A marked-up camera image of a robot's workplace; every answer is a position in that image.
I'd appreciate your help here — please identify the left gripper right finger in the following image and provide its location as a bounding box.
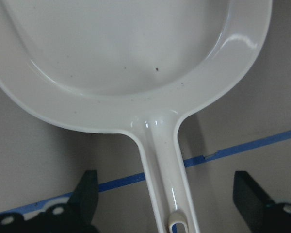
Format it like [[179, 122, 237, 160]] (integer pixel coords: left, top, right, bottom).
[[233, 171, 291, 233]]

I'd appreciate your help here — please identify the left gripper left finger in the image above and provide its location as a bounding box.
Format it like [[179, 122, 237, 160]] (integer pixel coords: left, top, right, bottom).
[[0, 170, 98, 233]]

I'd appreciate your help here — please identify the beige plastic dustpan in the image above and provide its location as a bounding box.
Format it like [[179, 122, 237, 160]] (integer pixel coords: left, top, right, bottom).
[[0, 0, 273, 233]]

